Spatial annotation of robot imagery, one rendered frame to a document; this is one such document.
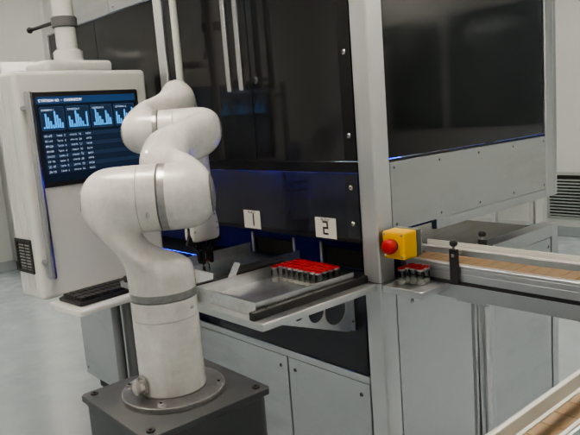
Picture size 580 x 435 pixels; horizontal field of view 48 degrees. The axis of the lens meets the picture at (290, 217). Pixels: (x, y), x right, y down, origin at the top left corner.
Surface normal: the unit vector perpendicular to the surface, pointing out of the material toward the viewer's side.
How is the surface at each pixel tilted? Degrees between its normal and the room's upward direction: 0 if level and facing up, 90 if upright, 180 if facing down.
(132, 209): 100
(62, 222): 90
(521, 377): 90
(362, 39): 90
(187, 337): 90
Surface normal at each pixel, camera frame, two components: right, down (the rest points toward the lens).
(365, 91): -0.74, 0.16
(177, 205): 0.07, 0.34
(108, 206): 0.05, 0.13
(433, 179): 0.67, 0.07
